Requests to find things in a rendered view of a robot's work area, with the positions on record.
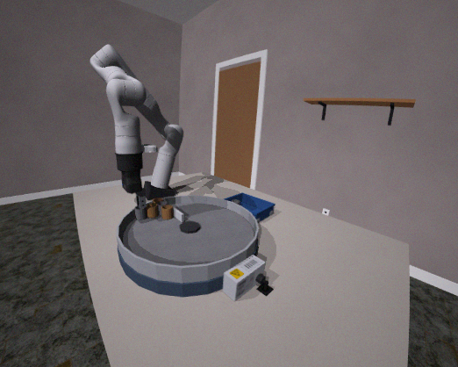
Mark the blue square tray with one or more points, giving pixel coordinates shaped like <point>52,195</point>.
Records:
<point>255,205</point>

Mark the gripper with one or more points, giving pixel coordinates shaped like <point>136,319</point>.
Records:
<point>129,162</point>

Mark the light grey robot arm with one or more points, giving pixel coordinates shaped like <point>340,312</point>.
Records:
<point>133,93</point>

